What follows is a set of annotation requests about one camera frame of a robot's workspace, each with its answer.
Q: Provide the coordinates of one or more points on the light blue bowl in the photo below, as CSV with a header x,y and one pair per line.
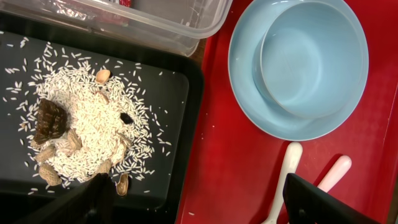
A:
x,y
312,60

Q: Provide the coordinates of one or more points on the light blue plate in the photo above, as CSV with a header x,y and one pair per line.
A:
x,y
266,115

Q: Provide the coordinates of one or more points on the black waste tray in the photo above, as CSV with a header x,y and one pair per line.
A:
x,y
173,85

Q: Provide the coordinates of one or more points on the rice food waste pile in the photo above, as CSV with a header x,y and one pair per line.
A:
x,y
108,125

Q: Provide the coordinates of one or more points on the clear plastic waste bin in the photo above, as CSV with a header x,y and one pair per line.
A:
x,y
175,26

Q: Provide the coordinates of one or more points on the red serving tray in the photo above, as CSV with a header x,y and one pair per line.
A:
x,y
234,166

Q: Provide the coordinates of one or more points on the dark brown shell piece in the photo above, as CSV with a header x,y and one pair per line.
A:
x,y
51,121

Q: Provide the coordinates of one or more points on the red wrapper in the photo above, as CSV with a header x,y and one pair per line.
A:
x,y
126,3

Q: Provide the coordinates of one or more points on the pistachio shell half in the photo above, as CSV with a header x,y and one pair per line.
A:
x,y
102,76

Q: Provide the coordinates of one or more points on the open peanut shell half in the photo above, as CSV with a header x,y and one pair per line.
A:
x,y
122,185

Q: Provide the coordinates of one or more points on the white plastic fork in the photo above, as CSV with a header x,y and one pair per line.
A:
x,y
336,173

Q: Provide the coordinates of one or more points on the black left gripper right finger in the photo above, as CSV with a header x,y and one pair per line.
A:
x,y
307,204

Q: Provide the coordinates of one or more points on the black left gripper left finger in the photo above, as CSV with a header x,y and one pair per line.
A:
x,y
92,202

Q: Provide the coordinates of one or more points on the white plastic spoon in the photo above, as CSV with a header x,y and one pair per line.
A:
x,y
289,165

